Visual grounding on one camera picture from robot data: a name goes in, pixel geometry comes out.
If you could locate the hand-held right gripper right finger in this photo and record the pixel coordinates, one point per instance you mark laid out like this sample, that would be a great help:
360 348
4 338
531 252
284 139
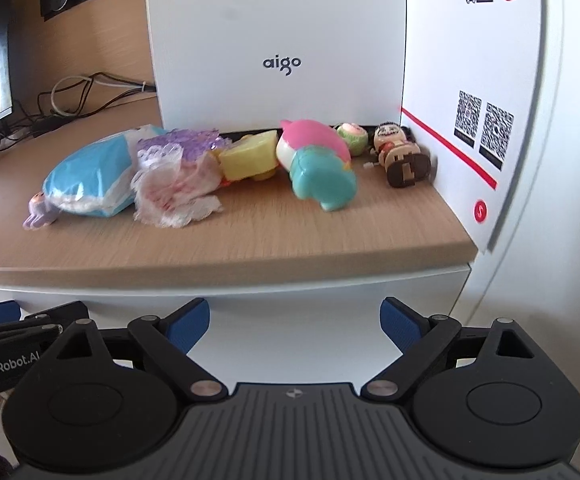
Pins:
400 322

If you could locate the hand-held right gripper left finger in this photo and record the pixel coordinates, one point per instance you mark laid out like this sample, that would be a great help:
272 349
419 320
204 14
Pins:
190 325

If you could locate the small purple toy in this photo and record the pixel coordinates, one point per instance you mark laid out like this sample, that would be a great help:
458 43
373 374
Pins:
40 212

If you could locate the pink white plastic wrapper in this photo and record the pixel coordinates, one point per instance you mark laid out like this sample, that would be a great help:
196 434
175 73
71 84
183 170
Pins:
175 195

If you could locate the blue tissue pack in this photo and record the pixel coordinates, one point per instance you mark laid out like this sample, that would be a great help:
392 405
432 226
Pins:
85 175

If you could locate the wind-up figure doll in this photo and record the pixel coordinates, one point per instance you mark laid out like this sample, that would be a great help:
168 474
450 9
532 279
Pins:
402 157

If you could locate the pink teal toy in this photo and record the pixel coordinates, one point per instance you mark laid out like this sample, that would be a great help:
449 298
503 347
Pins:
315 170

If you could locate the pale yellow toy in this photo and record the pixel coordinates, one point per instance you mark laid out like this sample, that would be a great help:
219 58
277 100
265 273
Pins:
247 157

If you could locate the purple clear plastic bag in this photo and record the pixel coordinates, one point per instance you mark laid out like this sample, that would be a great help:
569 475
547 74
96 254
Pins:
180 147

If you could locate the green pink ball toy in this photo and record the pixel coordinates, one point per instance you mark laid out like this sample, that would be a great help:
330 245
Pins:
352 139

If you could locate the wide white drawer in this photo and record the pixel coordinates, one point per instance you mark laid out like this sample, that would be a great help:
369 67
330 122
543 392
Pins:
295 320

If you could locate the white red printed mailer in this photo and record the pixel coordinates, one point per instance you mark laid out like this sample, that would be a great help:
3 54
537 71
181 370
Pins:
470 60

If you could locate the white computer case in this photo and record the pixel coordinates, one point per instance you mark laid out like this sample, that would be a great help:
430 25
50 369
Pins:
270 20

